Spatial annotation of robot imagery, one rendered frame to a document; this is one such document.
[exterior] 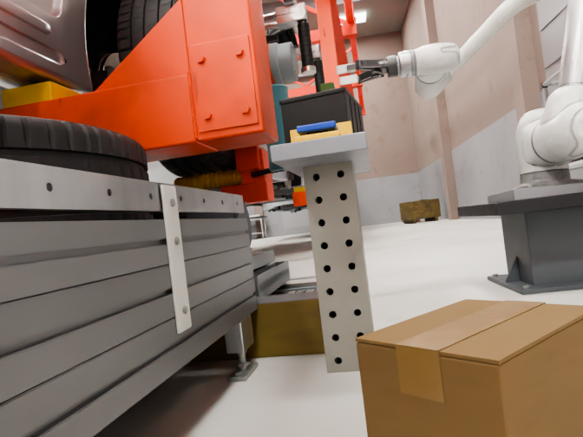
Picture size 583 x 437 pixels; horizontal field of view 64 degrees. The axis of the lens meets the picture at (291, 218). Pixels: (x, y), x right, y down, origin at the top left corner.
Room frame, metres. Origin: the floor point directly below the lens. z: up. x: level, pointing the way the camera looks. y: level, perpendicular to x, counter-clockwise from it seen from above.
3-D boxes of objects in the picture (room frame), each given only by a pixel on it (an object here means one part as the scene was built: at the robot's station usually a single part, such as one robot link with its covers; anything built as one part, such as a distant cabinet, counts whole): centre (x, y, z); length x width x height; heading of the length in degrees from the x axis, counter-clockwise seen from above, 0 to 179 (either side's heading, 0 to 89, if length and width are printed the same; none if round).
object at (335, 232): (0.99, -0.09, 0.21); 0.10 x 0.10 x 0.42; 80
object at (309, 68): (1.38, -0.10, 0.83); 0.04 x 0.04 x 0.16
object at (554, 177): (1.67, -0.90, 0.36); 0.22 x 0.18 x 0.06; 170
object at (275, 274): (1.68, 0.26, 0.13); 0.50 x 0.36 x 0.10; 170
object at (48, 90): (1.22, 0.60, 0.71); 0.14 x 0.14 x 0.05; 80
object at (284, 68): (1.58, 0.03, 0.85); 0.21 x 0.14 x 0.14; 80
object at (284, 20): (1.39, -0.07, 0.93); 0.09 x 0.05 x 0.05; 80
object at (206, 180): (1.62, 0.27, 0.49); 0.29 x 0.06 x 0.06; 80
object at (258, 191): (1.60, 0.14, 0.48); 0.16 x 0.12 x 0.17; 80
